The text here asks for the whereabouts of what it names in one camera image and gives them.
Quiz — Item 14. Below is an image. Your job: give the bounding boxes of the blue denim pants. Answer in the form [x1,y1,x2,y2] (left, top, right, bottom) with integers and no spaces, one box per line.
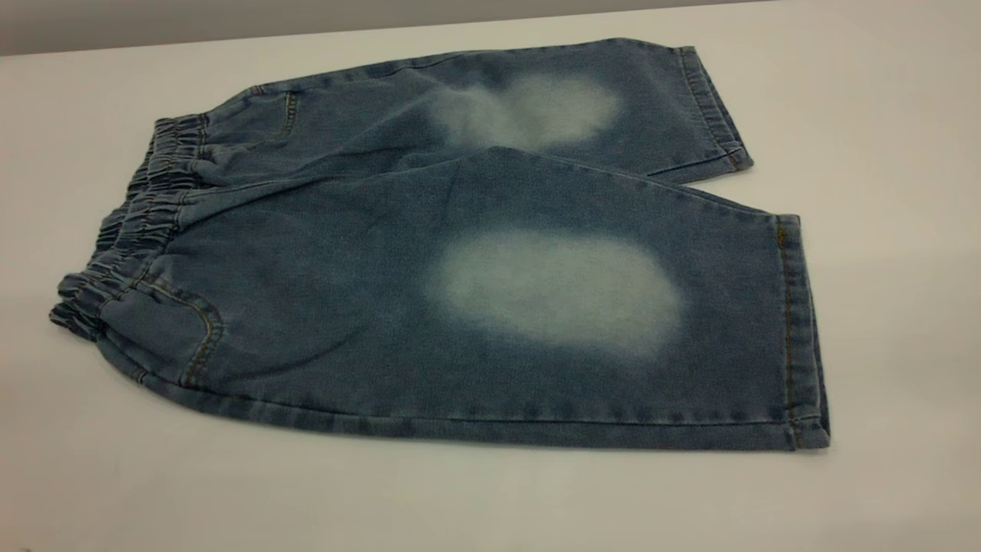
[48,37,832,452]

